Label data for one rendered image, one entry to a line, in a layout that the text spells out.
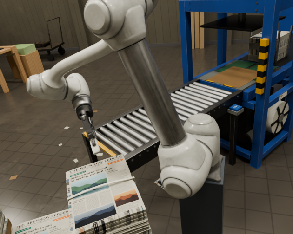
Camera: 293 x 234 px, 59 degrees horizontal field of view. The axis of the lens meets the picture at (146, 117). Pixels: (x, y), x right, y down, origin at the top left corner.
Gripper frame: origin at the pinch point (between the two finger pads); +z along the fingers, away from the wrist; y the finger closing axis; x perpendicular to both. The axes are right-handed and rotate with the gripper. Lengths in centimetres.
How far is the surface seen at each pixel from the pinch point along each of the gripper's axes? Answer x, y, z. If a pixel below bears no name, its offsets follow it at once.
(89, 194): 8.4, 3.0, 18.2
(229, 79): -122, 117, -72
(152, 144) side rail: -26, 62, -16
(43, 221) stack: 39.7, 25.4, 14.8
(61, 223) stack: 31.2, 25.0, 18.9
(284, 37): -203, 124, -98
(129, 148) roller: -10, 62, -20
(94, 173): 5.6, 9.6, 7.9
